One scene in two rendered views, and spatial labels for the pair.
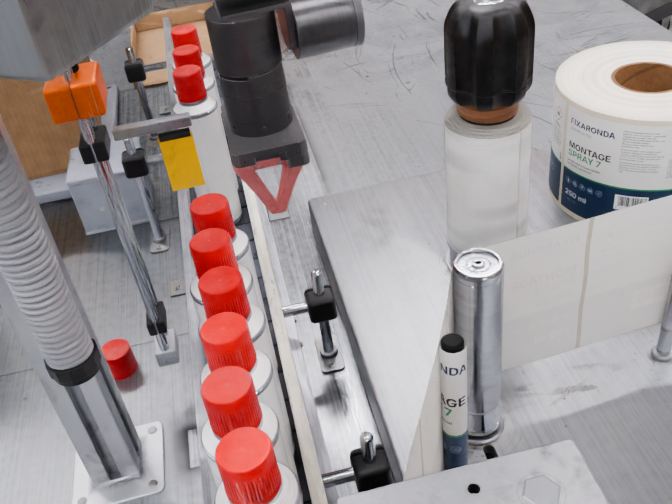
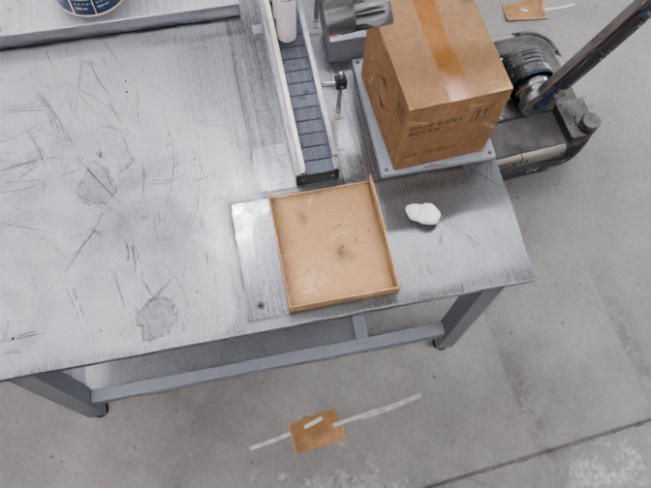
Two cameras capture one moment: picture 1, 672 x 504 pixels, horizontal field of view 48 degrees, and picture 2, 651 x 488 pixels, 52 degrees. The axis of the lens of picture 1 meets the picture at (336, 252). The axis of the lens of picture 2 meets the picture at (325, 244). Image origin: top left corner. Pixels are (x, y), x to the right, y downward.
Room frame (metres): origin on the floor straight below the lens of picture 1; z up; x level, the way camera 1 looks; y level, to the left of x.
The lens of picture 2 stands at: (2.13, 0.12, 2.33)
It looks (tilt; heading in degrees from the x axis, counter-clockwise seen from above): 68 degrees down; 171
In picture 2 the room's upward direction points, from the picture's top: 5 degrees clockwise
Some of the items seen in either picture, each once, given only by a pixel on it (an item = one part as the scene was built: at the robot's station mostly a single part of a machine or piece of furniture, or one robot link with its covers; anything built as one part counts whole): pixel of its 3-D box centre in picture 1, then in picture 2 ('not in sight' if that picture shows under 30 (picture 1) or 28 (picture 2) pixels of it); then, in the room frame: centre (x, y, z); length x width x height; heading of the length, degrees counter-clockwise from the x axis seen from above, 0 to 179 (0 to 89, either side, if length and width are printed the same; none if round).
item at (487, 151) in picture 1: (487, 145); not in sight; (0.65, -0.17, 1.03); 0.09 x 0.09 x 0.30
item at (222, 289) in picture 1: (245, 375); not in sight; (0.43, 0.09, 0.98); 0.05 x 0.05 x 0.20
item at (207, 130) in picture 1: (205, 148); not in sight; (0.82, 0.14, 0.98); 0.05 x 0.05 x 0.20
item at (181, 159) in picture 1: (181, 159); not in sight; (0.60, 0.12, 1.09); 0.03 x 0.01 x 0.06; 97
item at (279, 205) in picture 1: (268, 164); not in sight; (0.63, 0.05, 1.06); 0.07 x 0.07 x 0.09; 7
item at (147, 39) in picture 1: (195, 38); (331, 241); (1.53, 0.22, 0.85); 0.30 x 0.26 x 0.04; 7
